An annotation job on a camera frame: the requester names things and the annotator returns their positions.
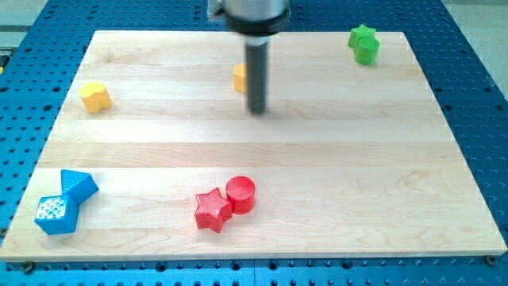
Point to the yellow hexagon block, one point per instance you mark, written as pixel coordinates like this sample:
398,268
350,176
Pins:
240,78

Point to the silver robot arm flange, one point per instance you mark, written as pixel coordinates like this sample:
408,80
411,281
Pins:
255,20

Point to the yellow heart block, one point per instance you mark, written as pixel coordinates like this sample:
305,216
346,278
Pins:
95,97

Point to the red cylinder block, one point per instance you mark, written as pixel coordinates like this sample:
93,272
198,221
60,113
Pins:
241,193

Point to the red star block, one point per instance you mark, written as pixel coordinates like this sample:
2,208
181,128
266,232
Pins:
212,210

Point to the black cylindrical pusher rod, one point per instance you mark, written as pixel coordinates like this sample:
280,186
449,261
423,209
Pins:
256,68

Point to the wooden board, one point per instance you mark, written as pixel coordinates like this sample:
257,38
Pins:
348,161

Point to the green cylinder block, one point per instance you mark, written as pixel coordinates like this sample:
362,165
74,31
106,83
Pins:
366,50

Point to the green star block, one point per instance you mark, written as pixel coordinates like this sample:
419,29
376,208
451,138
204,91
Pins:
357,33

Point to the blue triangle block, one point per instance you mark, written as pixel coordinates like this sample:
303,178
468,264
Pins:
78,186

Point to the blue cube block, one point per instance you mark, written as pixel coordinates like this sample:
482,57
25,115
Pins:
57,214

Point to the left board mounting screw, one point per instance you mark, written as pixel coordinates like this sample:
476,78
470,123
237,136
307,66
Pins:
27,267

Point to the board mounting screw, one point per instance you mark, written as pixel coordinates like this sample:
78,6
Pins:
491,260
27,267

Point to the right board mounting screw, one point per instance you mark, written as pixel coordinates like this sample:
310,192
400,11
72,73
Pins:
491,260

